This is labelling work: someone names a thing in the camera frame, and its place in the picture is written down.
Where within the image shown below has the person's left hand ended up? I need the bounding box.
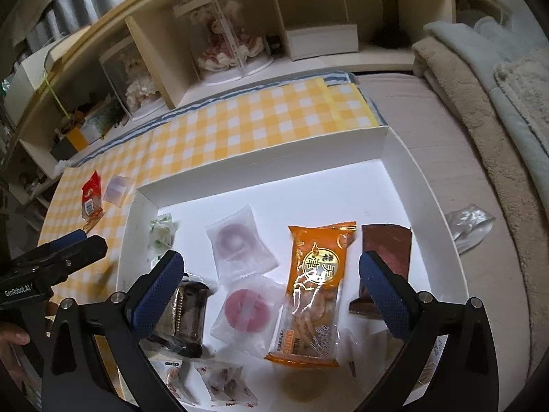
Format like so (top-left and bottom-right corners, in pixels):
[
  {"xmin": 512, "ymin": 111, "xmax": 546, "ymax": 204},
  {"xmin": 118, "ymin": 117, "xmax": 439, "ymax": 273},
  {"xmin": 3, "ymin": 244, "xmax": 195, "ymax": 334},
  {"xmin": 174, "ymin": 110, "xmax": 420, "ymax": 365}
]
[{"xmin": 0, "ymin": 322, "xmax": 32, "ymax": 393}]

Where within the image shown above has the pale blue grey blanket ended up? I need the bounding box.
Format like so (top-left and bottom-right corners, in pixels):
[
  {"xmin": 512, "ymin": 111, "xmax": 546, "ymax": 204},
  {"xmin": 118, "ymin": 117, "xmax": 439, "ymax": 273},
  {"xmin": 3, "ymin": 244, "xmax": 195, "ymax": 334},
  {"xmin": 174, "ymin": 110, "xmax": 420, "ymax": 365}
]
[{"xmin": 424, "ymin": 17, "xmax": 549, "ymax": 207}]

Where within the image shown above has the white fluffy blanket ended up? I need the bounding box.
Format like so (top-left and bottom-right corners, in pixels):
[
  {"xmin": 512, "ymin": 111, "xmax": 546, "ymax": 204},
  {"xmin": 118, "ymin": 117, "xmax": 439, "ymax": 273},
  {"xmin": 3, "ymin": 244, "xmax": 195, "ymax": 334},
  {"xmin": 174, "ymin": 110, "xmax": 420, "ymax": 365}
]
[{"xmin": 493, "ymin": 47, "xmax": 549, "ymax": 155}]

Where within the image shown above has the white drawer box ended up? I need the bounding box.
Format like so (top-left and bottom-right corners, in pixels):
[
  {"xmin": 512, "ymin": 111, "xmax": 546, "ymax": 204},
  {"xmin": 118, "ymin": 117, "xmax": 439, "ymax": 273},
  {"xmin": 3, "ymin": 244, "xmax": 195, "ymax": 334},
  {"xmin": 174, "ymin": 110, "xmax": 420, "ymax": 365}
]
[{"xmin": 274, "ymin": 0, "xmax": 360, "ymax": 61}]

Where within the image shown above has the silver foil wrapper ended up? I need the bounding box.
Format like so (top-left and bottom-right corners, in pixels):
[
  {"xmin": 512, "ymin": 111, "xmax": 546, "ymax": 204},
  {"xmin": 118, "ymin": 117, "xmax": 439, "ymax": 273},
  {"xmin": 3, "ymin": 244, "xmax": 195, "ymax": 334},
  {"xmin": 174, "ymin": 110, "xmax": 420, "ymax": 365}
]
[{"xmin": 444, "ymin": 204, "xmax": 496, "ymax": 255}]

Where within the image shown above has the white cardboard box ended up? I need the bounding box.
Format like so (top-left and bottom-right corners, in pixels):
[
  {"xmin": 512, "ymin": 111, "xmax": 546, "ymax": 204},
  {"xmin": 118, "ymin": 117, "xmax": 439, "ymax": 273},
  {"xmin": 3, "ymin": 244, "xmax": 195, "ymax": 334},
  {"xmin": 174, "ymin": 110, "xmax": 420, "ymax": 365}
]
[{"xmin": 116, "ymin": 125, "xmax": 472, "ymax": 412}]

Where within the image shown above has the green white candy packet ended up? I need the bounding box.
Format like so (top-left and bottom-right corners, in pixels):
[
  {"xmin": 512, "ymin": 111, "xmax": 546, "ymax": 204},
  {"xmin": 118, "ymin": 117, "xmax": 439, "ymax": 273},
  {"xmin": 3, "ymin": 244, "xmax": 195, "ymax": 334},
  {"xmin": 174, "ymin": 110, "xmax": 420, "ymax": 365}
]
[{"xmin": 148, "ymin": 214, "xmax": 177, "ymax": 267}]

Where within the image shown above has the mauve ring pastry packet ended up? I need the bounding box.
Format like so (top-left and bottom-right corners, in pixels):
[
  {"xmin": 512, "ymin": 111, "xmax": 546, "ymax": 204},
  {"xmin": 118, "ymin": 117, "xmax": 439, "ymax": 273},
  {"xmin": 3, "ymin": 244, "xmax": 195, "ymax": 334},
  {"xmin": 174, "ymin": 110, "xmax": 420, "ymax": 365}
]
[{"xmin": 205, "ymin": 205, "xmax": 279, "ymax": 284}]

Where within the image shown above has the brown snack packet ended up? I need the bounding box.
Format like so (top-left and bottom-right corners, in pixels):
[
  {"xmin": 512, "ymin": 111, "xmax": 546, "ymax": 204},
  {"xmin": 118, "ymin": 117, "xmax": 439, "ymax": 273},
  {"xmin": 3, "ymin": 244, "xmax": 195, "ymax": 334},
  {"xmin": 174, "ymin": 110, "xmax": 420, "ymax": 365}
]
[{"xmin": 348, "ymin": 223, "xmax": 412, "ymax": 318}]

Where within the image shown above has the orange yellow box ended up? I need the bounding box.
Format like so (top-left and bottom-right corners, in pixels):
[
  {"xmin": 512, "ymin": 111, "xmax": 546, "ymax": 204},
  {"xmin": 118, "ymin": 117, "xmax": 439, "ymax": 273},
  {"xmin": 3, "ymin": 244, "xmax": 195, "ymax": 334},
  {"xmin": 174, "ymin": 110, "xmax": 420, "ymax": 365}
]
[{"xmin": 64, "ymin": 129, "xmax": 89, "ymax": 152}]

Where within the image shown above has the cream wooden shelf unit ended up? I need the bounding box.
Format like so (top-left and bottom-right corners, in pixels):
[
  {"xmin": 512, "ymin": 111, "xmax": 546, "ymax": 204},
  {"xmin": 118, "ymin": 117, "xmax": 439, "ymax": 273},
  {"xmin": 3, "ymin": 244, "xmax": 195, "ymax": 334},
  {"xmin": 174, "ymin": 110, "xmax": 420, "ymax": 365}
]
[{"xmin": 0, "ymin": 0, "xmax": 511, "ymax": 207}]

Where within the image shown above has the pink round pastry packet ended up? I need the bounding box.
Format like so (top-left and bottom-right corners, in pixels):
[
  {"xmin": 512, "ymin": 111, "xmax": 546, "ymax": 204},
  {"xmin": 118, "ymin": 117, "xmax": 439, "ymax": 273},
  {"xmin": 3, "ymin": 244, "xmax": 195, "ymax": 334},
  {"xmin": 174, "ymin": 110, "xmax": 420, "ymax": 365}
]
[{"xmin": 210, "ymin": 277, "xmax": 287, "ymax": 355}]

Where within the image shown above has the orange snack packet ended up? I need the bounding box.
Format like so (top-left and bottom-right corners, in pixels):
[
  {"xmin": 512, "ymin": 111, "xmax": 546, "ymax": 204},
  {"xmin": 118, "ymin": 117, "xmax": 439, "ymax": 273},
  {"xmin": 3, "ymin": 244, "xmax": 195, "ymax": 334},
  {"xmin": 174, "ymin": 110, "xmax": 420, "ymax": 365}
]
[{"xmin": 264, "ymin": 222, "xmax": 358, "ymax": 367}]

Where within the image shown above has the beige blanket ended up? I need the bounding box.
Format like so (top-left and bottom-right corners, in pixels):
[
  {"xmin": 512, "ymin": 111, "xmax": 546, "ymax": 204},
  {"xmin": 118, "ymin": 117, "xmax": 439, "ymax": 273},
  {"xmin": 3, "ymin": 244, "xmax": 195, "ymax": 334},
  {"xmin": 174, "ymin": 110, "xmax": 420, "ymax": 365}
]
[{"xmin": 412, "ymin": 36, "xmax": 549, "ymax": 353}]

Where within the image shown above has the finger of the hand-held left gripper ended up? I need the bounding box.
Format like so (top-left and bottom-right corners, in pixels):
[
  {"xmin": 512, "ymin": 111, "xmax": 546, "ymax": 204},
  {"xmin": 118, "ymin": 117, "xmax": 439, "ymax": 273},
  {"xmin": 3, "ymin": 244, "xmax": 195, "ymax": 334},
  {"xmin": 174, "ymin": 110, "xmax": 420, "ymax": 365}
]
[
  {"xmin": 26, "ymin": 235, "xmax": 108, "ymax": 286},
  {"xmin": 11, "ymin": 228, "xmax": 89, "ymax": 267}
]

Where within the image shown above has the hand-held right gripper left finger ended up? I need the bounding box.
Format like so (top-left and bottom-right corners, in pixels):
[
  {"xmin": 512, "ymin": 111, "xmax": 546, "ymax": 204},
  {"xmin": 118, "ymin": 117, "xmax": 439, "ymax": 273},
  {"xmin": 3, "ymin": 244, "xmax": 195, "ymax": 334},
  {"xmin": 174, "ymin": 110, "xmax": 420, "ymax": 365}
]
[{"xmin": 40, "ymin": 250, "xmax": 189, "ymax": 412}]

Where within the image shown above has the large clear doll case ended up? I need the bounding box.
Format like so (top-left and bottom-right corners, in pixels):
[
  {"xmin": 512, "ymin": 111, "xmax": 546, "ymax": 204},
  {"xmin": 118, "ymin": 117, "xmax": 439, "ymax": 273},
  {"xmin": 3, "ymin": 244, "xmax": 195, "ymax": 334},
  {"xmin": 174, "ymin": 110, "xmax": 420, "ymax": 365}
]
[{"xmin": 174, "ymin": 0, "xmax": 275, "ymax": 84}]

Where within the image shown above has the red snack packet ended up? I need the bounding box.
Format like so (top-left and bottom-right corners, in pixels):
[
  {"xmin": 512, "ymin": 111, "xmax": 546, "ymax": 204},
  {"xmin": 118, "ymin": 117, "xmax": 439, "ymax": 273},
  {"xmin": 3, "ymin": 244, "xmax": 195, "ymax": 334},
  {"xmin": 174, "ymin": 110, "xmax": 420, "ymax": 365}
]
[{"xmin": 81, "ymin": 171, "xmax": 104, "ymax": 220}]

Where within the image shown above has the white bed mattress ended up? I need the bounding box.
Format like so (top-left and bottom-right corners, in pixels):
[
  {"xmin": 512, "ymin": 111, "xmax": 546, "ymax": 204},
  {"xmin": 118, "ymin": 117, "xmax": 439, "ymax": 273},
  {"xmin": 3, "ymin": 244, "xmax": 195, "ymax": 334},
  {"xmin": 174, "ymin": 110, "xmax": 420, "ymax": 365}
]
[{"xmin": 356, "ymin": 73, "xmax": 541, "ymax": 378}]

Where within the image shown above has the yellow checkered tablecloth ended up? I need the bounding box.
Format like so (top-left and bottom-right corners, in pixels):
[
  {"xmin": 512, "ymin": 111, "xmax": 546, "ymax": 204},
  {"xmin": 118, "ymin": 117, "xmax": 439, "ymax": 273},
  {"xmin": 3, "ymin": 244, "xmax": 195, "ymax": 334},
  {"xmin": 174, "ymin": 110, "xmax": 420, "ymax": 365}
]
[{"xmin": 38, "ymin": 78, "xmax": 382, "ymax": 400}]

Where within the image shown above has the white storage box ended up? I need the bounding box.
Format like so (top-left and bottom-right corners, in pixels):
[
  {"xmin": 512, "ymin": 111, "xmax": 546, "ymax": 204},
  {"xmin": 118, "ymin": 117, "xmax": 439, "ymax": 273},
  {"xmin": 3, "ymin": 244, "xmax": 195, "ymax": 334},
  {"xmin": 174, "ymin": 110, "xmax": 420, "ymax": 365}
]
[{"xmin": 4, "ymin": 47, "xmax": 56, "ymax": 112}]

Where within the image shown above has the green printed tissue box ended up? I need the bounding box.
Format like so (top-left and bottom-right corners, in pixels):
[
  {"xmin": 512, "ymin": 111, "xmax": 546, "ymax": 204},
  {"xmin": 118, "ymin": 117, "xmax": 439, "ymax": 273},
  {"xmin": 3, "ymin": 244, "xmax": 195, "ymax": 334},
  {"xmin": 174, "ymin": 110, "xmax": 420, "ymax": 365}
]
[{"xmin": 81, "ymin": 105, "xmax": 114, "ymax": 142}]

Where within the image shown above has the pale purple pastry packet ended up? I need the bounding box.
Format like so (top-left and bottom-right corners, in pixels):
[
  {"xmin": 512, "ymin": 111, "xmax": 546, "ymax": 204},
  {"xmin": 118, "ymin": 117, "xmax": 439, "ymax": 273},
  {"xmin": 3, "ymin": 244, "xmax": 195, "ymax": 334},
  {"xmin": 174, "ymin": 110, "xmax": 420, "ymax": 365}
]
[{"xmin": 104, "ymin": 174, "xmax": 130, "ymax": 207}]

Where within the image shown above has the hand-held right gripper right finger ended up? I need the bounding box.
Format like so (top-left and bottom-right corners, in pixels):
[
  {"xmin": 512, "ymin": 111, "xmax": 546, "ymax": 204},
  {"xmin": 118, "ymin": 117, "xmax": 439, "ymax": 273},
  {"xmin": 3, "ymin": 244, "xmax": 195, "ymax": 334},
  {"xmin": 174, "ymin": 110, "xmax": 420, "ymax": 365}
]
[{"xmin": 359, "ymin": 251, "xmax": 500, "ymax": 412}]

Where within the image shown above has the small clear doll case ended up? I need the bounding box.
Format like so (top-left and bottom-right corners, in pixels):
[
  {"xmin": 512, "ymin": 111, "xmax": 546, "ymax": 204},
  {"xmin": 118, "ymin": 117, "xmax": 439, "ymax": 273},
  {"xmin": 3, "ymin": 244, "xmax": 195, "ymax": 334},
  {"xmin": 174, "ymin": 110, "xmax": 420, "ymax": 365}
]
[{"xmin": 100, "ymin": 36, "xmax": 168, "ymax": 121}]

